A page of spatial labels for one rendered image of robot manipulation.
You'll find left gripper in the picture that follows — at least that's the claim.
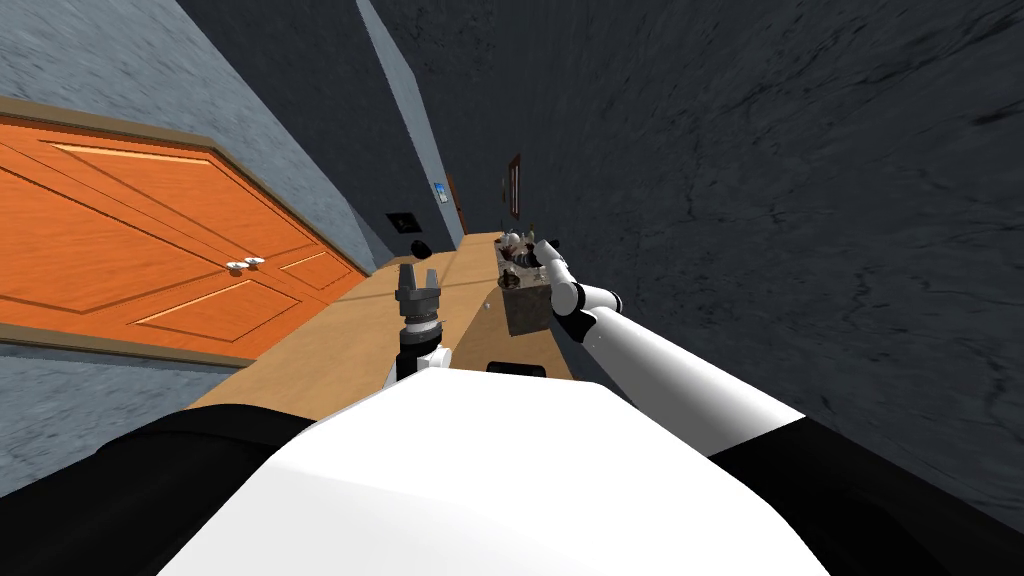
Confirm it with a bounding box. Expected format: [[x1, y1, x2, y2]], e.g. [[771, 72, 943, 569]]
[[394, 263, 444, 324]]

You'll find dark cabinet with clutter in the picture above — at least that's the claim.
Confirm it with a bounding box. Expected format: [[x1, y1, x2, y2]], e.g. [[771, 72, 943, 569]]
[[493, 228, 563, 338]]

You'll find brown door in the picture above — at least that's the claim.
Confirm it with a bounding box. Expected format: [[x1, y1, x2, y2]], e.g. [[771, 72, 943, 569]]
[[445, 173, 470, 235]]

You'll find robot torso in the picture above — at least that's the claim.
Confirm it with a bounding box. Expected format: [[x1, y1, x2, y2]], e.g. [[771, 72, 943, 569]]
[[155, 360, 833, 576]]

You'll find orange wooden door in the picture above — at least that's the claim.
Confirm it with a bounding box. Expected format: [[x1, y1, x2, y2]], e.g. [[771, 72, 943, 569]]
[[0, 114, 371, 363]]

